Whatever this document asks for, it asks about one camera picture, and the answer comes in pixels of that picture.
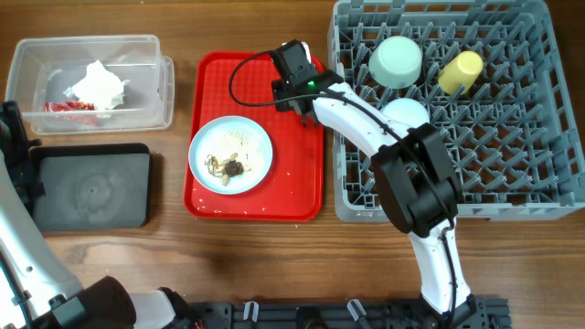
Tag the light blue bowl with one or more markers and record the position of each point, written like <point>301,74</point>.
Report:
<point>407,111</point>

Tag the green bowl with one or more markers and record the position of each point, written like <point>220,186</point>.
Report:
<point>396,62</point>

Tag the yellow plastic cup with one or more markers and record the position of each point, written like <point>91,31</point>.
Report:
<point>463,70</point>

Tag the white napkin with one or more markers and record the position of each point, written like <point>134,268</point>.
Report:
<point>100,88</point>

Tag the red snack wrapper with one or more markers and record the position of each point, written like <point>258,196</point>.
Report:
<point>73,107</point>

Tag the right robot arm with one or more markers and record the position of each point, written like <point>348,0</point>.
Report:
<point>413,172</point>

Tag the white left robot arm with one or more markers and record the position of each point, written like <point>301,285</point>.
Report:
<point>41,288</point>

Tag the grey dishwasher rack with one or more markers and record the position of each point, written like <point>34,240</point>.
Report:
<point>512,136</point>

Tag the light blue plate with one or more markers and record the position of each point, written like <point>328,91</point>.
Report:
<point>222,137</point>

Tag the black tray bin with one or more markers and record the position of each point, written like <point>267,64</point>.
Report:
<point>89,187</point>

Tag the clear plastic bin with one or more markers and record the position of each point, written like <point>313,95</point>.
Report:
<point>42,68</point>

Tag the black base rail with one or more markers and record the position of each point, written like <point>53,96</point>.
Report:
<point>476,313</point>

